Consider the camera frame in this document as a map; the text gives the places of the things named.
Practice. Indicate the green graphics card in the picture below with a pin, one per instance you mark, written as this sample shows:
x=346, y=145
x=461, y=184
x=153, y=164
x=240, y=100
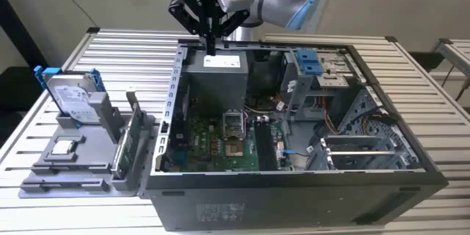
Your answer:
x=133, y=141

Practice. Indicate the grey parts rack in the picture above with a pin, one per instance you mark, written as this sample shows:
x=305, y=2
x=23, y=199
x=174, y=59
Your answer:
x=94, y=141

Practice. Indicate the green motherboard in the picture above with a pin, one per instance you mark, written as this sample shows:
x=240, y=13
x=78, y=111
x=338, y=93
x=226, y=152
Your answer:
x=200, y=133

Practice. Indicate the silver CPU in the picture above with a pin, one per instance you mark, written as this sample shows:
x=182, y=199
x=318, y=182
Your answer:
x=63, y=147

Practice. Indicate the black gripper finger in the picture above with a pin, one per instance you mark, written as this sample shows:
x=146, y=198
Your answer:
x=200, y=15
x=232, y=23

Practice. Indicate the blue drive latch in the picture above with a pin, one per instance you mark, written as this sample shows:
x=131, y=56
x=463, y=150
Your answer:
x=309, y=61

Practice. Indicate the white power connector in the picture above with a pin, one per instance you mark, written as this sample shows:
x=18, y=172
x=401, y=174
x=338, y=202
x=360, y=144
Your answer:
x=281, y=145

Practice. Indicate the grey metal drive cage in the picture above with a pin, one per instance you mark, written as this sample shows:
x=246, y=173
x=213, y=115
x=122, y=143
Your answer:
x=353, y=152

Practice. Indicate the black PC case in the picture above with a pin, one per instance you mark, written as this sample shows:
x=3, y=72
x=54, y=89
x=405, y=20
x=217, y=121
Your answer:
x=257, y=207

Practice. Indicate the thin locking lever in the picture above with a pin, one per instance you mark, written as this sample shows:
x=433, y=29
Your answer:
x=244, y=123

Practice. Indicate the black RAM slots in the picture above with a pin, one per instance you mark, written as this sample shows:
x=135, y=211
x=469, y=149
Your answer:
x=262, y=147

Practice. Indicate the grey power supply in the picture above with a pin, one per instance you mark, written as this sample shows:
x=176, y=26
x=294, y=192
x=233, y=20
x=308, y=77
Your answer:
x=217, y=83

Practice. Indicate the black bulky object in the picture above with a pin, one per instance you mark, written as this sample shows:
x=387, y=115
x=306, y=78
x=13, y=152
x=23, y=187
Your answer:
x=18, y=89

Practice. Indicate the hard disk in blue carrier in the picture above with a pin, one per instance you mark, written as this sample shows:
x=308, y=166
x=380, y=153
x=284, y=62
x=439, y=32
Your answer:
x=70, y=94

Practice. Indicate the black table corner cap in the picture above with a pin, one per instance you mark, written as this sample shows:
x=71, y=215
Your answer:
x=447, y=40
x=94, y=30
x=391, y=38

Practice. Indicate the black box behind table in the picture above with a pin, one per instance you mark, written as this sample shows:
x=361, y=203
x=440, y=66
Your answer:
x=427, y=60

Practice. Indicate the blue expansion slot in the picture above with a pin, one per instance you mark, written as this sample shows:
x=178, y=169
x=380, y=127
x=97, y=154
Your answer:
x=180, y=160

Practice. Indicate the black slanted post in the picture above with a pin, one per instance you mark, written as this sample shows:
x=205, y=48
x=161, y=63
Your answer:
x=22, y=26

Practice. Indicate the CPU socket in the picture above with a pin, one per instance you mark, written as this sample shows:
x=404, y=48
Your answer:
x=236, y=149

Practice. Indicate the metal slat side table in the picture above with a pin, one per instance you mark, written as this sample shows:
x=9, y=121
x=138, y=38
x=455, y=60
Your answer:
x=457, y=50

